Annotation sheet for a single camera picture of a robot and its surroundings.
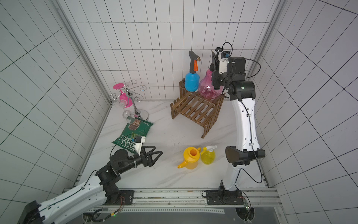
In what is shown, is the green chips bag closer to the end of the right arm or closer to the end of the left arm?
the end of the left arm

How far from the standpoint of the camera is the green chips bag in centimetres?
92

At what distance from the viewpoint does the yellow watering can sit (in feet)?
2.54

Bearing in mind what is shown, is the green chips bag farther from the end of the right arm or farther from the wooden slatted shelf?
the end of the right arm

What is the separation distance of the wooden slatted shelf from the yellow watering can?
0.16 m

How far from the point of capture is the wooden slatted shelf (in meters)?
0.88

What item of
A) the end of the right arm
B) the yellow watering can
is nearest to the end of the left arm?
the yellow watering can

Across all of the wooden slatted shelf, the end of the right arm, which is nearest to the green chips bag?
the wooden slatted shelf
